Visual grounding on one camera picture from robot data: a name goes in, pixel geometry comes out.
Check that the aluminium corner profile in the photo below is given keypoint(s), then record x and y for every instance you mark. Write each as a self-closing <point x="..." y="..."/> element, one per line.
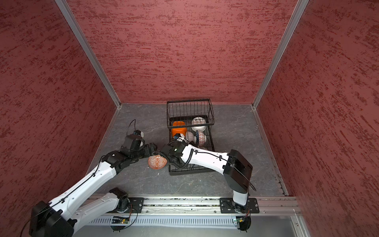
<point x="290" y="28"/>
<point x="74" y="25"/>

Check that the blue patterned bowl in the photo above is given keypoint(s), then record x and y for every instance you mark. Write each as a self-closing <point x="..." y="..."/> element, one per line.
<point x="200" y="138"/>

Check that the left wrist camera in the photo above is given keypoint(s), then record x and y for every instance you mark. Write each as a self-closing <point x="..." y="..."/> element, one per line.
<point x="139" y="133"/>

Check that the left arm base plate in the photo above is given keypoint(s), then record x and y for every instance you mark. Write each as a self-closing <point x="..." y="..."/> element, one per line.
<point x="133" y="205"/>

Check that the white bowl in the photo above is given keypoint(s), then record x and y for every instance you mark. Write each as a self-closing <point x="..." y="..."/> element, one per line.
<point x="198" y="124"/>

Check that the aluminium mounting rail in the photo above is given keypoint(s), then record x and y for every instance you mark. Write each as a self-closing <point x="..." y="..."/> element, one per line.
<point x="210" y="205"/>

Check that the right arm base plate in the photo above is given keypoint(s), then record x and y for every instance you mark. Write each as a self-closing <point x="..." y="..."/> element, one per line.
<point x="227" y="205"/>

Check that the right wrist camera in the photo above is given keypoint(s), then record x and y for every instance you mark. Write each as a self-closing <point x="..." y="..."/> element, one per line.
<point x="179" y="137"/>

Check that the left aluminium corner profile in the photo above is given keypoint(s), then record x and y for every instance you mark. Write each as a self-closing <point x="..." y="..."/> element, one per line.
<point x="74" y="25"/>

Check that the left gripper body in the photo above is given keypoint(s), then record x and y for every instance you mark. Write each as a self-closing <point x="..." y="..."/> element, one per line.
<point x="144" y="151"/>

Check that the black wire dish rack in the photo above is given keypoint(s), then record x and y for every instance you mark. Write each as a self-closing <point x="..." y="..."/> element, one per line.
<point x="187" y="110"/>

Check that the perforated cable duct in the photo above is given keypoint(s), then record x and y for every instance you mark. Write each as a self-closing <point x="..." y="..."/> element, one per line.
<point x="169" y="221"/>

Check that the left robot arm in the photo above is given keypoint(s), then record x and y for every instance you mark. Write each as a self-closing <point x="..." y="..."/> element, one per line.
<point x="65" y="214"/>

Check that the right aluminium corner profile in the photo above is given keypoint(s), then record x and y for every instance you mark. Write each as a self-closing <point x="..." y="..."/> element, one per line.
<point x="290" y="28"/>

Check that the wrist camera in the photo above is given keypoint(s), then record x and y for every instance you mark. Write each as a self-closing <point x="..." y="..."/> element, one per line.
<point x="139" y="133"/>
<point x="179" y="137"/>

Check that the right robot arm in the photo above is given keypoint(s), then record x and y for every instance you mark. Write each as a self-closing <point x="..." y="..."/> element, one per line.
<point x="235" y="168"/>

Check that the orange bowl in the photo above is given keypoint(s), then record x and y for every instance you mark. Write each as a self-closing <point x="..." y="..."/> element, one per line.
<point x="178" y="128"/>

